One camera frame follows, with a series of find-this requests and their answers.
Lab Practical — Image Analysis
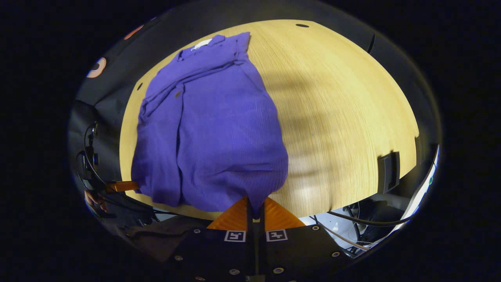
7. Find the black backdrop cloth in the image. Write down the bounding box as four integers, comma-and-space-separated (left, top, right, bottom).
68, 0, 443, 184

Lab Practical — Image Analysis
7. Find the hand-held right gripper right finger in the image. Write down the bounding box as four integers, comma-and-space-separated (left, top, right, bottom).
257, 197, 353, 282

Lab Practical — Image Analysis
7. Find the black cable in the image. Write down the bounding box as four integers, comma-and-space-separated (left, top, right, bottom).
327, 211, 411, 228

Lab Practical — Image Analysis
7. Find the black table bracket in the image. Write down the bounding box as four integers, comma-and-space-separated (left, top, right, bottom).
377, 151, 401, 194

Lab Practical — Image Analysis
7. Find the purple garment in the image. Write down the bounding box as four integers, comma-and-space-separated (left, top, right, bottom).
130, 31, 289, 219

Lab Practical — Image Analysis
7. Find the beige cable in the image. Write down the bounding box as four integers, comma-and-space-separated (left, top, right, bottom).
315, 221, 370, 251

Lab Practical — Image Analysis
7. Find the dark object under table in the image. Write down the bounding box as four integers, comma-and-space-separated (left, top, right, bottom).
354, 198, 411, 243

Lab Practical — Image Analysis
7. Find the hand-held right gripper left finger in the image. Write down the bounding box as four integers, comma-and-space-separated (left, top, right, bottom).
162, 196, 257, 282

